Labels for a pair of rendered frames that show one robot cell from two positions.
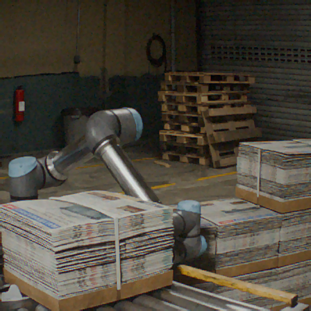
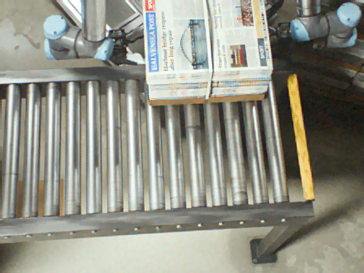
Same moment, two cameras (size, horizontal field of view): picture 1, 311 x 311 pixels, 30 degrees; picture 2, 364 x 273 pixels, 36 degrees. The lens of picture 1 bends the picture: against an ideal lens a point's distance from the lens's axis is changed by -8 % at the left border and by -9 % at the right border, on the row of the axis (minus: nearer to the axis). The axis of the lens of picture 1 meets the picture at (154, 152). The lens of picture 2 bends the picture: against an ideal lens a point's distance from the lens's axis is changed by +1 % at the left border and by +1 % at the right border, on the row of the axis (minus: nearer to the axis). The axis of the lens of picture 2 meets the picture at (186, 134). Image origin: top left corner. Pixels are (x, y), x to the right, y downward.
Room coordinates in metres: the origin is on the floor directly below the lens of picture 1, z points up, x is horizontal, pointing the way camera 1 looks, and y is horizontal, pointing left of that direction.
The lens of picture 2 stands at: (0.73, -0.29, 2.48)
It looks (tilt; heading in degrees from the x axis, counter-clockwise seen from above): 69 degrees down; 34
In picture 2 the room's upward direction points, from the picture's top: 5 degrees clockwise
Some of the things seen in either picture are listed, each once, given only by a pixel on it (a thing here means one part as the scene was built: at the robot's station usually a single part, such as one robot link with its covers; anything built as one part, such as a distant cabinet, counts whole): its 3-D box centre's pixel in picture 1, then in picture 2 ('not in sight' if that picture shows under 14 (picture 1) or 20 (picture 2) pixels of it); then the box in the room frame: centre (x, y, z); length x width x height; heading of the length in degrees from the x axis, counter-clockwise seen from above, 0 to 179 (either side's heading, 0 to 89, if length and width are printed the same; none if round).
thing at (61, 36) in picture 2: not in sight; (62, 34); (1.25, 0.57, 0.90); 0.11 x 0.08 x 0.11; 109
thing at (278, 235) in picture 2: not in sight; (276, 236); (1.30, -0.36, 0.34); 0.06 x 0.06 x 0.68; 42
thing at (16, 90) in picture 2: not in sight; (11, 150); (0.88, 0.48, 0.77); 0.47 x 0.05 x 0.05; 42
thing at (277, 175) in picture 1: (285, 174); not in sight; (2.41, -0.55, 0.95); 0.38 x 0.29 x 0.23; 23
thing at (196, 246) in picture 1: (188, 247); (338, 36); (1.88, -0.11, 0.81); 0.11 x 0.08 x 0.09; 132
